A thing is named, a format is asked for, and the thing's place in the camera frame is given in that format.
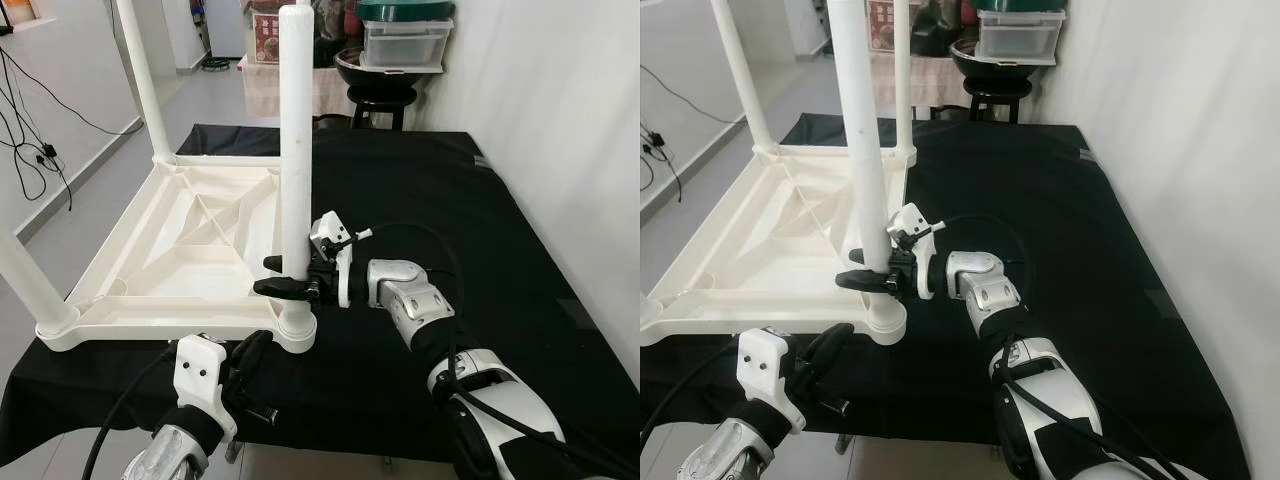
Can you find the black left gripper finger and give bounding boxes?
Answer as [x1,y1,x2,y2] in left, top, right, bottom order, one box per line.
[232,330,276,387]
[800,322,856,377]

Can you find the white plastic children table top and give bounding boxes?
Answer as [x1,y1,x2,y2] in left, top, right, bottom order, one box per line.
[35,152,320,354]
[640,145,920,349]

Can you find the black tablecloth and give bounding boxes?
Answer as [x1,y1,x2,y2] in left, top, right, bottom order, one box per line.
[640,112,1252,480]
[0,122,641,472]

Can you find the beige table cover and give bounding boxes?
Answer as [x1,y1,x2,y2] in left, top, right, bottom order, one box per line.
[242,60,357,120]
[870,55,967,110]

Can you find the black stool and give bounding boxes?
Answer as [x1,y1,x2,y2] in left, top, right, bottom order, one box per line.
[964,78,1034,124]
[347,85,420,132]

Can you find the red print carton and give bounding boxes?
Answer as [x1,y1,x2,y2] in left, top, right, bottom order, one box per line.
[252,10,284,65]
[867,0,897,54]

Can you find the black bag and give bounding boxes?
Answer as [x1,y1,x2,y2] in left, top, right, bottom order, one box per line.
[915,0,977,60]
[313,0,367,70]

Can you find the orange lid storage box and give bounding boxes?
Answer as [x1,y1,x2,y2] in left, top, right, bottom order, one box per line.
[240,0,286,66]

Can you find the dark green plastic lid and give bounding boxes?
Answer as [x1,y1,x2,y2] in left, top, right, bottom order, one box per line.
[975,0,1070,16]
[355,0,457,23]

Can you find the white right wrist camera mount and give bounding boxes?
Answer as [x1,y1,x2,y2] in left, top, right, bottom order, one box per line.
[309,211,377,310]
[889,202,947,302]

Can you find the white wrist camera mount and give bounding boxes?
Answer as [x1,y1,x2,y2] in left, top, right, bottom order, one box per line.
[889,202,947,302]
[735,328,808,434]
[172,335,242,442]
[309,211,377,310]

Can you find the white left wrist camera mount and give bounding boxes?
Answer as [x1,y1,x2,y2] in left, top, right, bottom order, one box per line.
[735,328,808,434]
[172,335,242,442]

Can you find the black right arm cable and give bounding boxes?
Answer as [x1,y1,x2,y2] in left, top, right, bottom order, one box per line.
[350,221,603,480]
[930,214,1193,480]

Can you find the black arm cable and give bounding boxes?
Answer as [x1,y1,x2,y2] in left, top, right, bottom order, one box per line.
[930,214,1193,480]
[82,345,181,480]
[350,221,603,480]
[640,340,747,453]

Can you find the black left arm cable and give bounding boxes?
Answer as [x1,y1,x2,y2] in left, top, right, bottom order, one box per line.
[82,345,181,480]
[640,340,747,453]

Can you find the thin black wall wire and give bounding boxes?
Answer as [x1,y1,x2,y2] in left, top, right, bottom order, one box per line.
[0,45,147,213]
[640,65,743,203]

